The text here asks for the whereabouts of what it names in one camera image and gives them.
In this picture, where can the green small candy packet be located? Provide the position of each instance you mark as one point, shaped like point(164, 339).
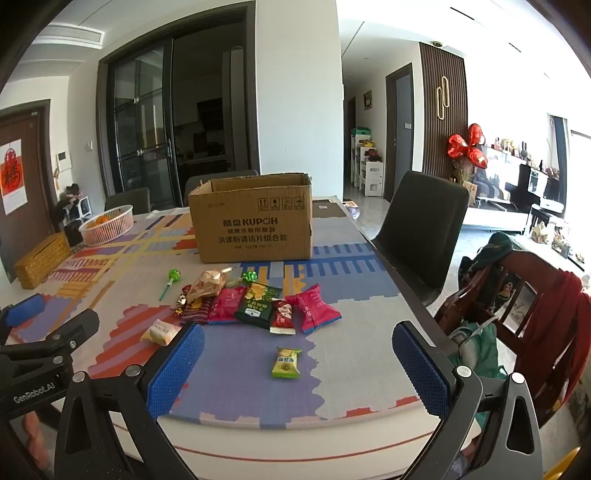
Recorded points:
point(285, 365)

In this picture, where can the white fruit basket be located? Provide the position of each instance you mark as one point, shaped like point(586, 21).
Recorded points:
point(121, 223)

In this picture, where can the colourful patterned table mat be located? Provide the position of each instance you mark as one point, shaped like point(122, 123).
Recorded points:
point(337, 365)

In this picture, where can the yellow woven tissue box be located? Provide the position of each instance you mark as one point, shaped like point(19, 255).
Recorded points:
point(38, 263)

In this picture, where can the green lollipop with stick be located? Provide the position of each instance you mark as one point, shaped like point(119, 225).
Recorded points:
point(173, 276)

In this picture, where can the pale green candy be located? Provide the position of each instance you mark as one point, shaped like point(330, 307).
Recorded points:
point(232, 282)

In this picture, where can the dark chair at right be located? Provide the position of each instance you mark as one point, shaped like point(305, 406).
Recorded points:
point(420, 231)

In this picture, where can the purple Costa coffee packet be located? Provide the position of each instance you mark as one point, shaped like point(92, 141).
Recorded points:
point(197, 311)

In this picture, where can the magenta snack packet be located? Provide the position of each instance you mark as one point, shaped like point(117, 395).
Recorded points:
point(316, 313)

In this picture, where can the person's left hand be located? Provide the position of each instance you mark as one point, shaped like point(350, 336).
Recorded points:
point(36, 445)

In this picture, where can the oranges in basket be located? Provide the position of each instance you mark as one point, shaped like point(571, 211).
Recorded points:
point(99, 220)

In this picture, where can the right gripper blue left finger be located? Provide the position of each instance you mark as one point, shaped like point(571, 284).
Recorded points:
point(168, 369)

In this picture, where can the red paper door poster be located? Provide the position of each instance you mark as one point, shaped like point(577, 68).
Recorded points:
point(13, 189)

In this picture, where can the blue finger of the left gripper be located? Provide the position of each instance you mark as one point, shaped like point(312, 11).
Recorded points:
point(15, 315)
point(74, 327)

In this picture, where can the dark green chips packet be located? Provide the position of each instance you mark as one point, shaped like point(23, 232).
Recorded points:
point(256, 306)

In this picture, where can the gold tan snack bag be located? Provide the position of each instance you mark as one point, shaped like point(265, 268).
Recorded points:
point(208, 284)

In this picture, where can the red gold foil candy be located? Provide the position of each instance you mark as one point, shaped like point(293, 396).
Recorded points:
point(181, 301)

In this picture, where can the green bag on chair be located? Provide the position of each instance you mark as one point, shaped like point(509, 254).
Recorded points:
point(477, 349)

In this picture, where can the cream pastry packet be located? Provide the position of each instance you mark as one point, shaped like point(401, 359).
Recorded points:
point(160, 333)

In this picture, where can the red foil balloon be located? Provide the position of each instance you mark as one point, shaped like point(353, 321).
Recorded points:
point(458, 147)

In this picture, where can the pink snack packet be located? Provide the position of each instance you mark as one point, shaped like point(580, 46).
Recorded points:
point(225, 305)

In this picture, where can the dark chair at left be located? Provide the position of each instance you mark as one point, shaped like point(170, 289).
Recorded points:
point(138, 198)

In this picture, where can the red wooden chair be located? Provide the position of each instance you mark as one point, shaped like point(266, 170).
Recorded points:
point(541, 314)

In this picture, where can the white drawer cabinet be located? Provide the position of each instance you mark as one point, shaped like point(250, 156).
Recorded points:
point(372, 178)

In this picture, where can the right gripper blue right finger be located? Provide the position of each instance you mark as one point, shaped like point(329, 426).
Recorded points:
point(428, 368)

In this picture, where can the red white candy packet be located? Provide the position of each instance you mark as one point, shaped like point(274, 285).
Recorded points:
point(281, 322)

